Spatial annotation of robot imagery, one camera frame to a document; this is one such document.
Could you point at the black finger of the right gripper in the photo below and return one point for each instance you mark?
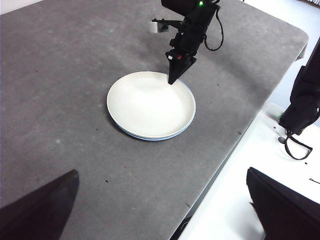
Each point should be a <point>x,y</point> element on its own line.
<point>177,70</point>

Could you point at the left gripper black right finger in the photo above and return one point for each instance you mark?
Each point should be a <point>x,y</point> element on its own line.
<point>290,215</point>

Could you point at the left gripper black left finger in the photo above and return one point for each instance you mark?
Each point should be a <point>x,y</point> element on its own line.
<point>35,215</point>

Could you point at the white round plate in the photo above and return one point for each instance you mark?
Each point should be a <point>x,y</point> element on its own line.
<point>150,107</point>

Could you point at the blue round plate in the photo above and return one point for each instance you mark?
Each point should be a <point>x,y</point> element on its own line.
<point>155,139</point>

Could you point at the pale grey right wrist camera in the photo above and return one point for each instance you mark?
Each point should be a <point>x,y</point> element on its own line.
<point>155,27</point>

